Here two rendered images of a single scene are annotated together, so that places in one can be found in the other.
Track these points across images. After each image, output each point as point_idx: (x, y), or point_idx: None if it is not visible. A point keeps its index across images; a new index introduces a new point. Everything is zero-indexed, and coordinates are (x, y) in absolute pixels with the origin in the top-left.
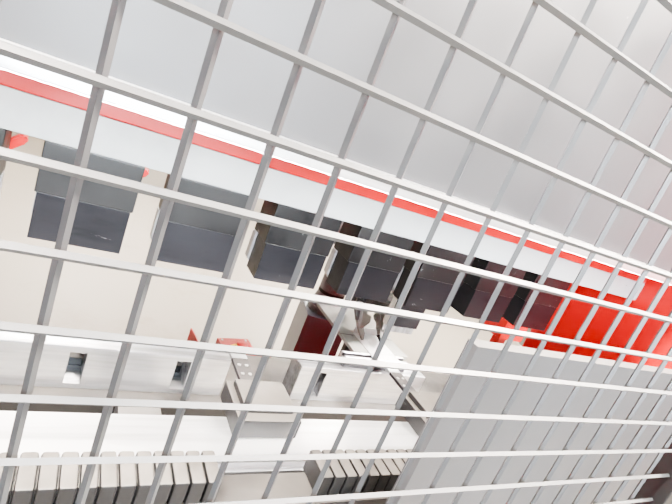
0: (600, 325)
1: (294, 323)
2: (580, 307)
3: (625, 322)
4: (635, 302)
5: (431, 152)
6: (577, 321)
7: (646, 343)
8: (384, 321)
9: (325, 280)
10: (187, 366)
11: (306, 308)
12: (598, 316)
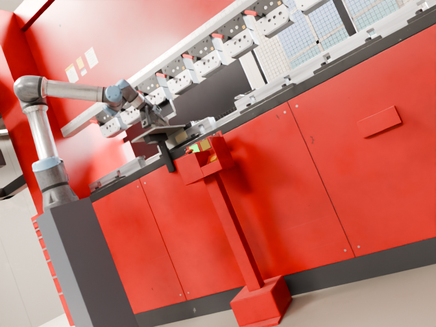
0: (72, 154)
1: (71, 230)
2: (60, 154)
3: (78, 146)
4: (73, 137)
5: None
6: (64, 160)
7: (89, 148)
8: (174, 110)
9: (61, 173)
10: (254, 101)
11: (76, 200)
12: (69, 152)
